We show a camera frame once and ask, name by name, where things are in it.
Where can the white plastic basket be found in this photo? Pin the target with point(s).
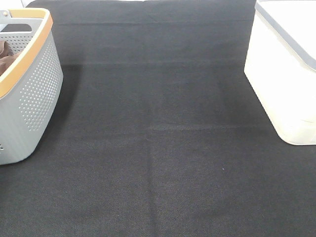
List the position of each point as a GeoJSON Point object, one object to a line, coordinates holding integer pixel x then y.
{"type": "Point", "coordinates": [281, 66]}

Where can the grey perforated laundry basket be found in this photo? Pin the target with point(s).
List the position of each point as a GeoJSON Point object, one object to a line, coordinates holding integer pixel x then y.
{"type": "Point", "coordinates": [30, 82]}

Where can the brown towels in basket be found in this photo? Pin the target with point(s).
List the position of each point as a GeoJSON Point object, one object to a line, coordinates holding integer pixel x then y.
{"type": "Point", "coordinates": [6, 56]}

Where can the black table cloth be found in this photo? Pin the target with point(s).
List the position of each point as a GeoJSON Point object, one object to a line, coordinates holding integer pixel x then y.
{"type": "Point", "coordinates": [157, 132]}

